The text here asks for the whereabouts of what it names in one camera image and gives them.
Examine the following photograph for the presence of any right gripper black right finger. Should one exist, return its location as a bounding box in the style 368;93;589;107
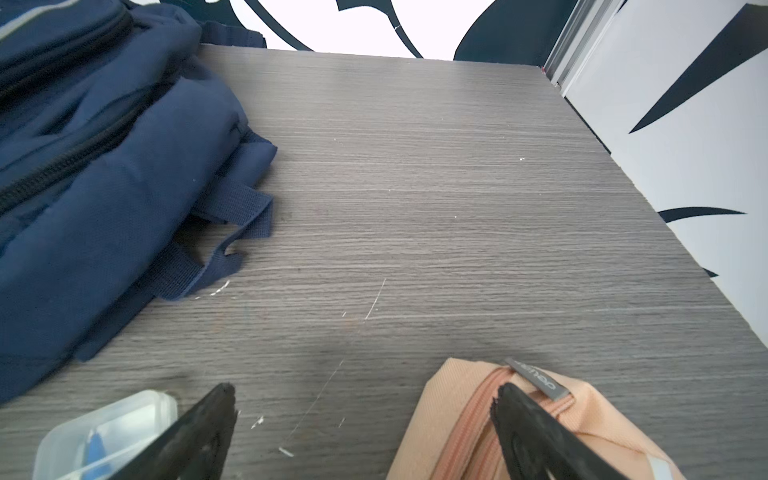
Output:
490;383;624;480

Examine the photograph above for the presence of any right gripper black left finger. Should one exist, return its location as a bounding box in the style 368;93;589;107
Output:
111;383;238;480

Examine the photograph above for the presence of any navy blue student backpack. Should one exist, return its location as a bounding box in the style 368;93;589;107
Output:
1;1;277;402

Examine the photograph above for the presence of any peach fabric pencil case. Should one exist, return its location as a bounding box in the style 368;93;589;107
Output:
387;358;683;479

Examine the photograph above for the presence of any clear plastic pen box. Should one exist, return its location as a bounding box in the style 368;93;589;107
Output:
32;390;178;480

